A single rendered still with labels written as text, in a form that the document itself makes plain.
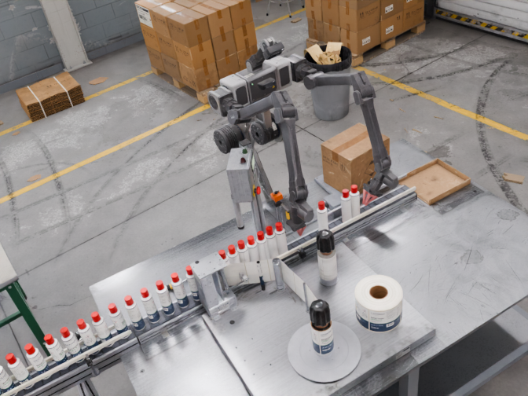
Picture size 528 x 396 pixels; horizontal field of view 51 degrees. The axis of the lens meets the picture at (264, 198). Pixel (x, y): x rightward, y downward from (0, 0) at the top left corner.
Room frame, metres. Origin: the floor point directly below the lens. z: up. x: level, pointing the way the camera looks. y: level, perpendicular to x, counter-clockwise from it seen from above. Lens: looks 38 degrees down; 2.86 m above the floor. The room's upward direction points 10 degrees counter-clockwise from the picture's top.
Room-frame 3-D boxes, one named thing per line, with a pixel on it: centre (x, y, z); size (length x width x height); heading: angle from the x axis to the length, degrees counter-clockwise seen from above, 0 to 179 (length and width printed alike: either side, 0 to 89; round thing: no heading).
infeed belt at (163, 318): (2.04, -0.06, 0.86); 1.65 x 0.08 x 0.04; 114
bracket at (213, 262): (1.77, 0.29, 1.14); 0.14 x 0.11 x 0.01; 114
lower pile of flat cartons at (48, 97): (6.04, 2.24, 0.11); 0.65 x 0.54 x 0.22; 117
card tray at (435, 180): (2.44, -0.97, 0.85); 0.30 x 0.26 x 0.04; 114
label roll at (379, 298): (1.56, -0.41, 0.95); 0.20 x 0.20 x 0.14
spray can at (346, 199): (2.20, -0.41, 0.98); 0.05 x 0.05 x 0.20
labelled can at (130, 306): (1.72, 0.67, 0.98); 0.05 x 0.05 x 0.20
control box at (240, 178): (2.07, 0.08, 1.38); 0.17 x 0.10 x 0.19; 169
